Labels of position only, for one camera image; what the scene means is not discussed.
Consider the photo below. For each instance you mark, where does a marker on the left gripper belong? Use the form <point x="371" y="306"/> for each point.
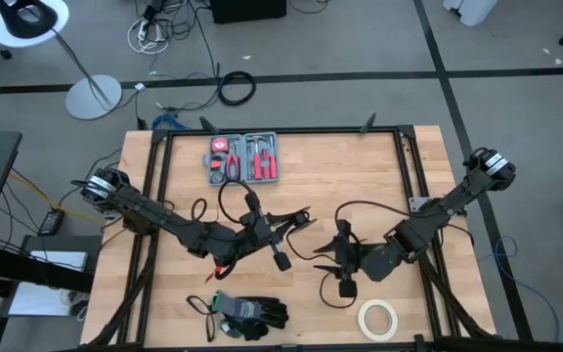
<point x="259" y="234"/>

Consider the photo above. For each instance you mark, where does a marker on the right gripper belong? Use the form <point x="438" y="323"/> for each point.
<point x="355" y="256"/>

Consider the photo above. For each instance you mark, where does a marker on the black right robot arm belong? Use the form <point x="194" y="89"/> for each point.
<point x="433" y="215"/>

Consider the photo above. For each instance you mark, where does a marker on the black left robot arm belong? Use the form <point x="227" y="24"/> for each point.
<point x="154" y="215"/>

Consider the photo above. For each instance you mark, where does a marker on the white tape roll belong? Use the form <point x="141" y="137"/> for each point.
<point x="361" y="320"/>

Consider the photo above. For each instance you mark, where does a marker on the grey tool case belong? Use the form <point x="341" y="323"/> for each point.
<point x="243" y="156"/>

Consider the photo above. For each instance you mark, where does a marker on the grey and black work glove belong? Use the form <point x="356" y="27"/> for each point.
<point x="249" y="308"/>

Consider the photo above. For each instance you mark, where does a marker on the red tape measure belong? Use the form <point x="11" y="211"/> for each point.
<point x="219" y="144"/>

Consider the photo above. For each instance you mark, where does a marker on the black glove with green cuff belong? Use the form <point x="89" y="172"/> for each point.
<point x="249" y="333"/>

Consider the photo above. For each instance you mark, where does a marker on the black eyeglasses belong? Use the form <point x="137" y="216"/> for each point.
<point x="208" y="325"/>

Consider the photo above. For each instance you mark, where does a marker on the black computer case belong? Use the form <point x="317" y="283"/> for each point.
<point x="247" y="10"/>

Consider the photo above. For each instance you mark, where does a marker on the floor lamp with round base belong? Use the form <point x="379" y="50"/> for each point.
<point x="93" y="98"/>

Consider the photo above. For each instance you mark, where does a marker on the black power adapter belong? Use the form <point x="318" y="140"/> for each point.
<point x="51" y="222"/>

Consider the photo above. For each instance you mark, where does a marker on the white plastic container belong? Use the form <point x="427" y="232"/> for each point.
<point x="469" y="10"/>

